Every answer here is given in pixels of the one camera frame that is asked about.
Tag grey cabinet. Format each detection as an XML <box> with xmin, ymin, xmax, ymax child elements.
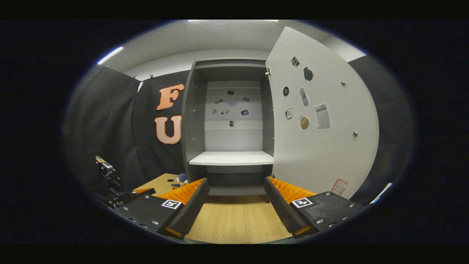
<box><xmin>181</xmin><ymin>59</ymin><xmax>275</xmax><ymax>197</ymax></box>

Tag white cabinet shelf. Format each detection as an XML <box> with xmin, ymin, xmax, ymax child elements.
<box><xmin>188</xmin><ymin>151</ymin><xmax>274</xmax><ymax>166</ymax></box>

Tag black backdrop cloth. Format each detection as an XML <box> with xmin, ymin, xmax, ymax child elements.
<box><xmin>64</xmin><ymin>55</ymin><xmax>414</xmax><ymax>206</ymax></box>

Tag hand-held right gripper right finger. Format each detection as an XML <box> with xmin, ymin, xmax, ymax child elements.
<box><xmin>264</xmin><ymin>177</ymin><xmax>365</xmax><ymax>239</ymax></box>

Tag penguin plush toy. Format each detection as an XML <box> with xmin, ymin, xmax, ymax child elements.
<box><xmin>171</xmin><ymin>172</ymin><xmax>189</xmax><ymax>189</ymax></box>

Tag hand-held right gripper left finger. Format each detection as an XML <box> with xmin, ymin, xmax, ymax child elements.
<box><xmin>114</xmin><ymin>177</ymin><xmax>210</xmax><ymax>241</ymax></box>

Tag white cabinet door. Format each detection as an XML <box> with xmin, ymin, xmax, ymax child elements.
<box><xmin>265</xmin><ymin>26</ymin><xmax>380</xmax><ymax>200</ymax></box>

